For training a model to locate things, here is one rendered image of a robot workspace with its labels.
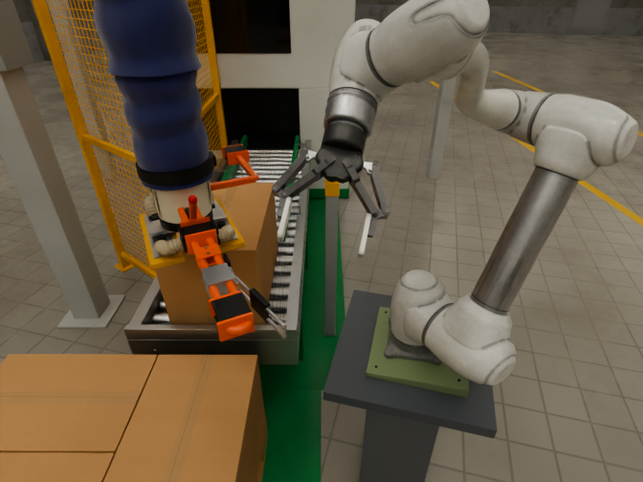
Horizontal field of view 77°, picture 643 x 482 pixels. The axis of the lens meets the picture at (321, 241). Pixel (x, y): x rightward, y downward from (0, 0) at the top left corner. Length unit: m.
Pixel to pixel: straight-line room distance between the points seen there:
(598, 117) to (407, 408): 0.89
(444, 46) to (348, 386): 0.99
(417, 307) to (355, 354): 0.31
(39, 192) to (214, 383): 1.41
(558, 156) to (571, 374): 1.77
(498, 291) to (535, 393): 1.41
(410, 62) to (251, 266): 1.10
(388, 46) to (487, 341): 0.76
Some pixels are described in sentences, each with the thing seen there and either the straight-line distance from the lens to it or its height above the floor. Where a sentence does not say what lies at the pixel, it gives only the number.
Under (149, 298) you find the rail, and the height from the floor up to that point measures 0.60.
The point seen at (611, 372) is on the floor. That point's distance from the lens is 2.81.
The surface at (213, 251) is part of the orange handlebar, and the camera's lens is 1.07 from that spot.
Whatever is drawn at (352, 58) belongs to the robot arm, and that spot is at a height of 1.69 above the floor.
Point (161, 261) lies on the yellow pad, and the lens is 1.30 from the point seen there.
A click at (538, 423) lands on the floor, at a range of 2.39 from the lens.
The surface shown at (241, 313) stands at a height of 1.23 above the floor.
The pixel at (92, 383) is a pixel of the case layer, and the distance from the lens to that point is 1.81.
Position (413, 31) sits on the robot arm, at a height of 1.74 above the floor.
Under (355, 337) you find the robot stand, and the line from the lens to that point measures 1.46.
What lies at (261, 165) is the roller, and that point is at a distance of 3.32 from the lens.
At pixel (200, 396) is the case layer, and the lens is 1.62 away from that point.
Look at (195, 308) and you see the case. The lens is 1.78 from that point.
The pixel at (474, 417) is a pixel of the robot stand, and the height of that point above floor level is 0.75.
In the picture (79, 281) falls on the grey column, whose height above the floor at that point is 0.31.
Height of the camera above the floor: 1.80
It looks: 33 degrees down
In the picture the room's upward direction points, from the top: straight up
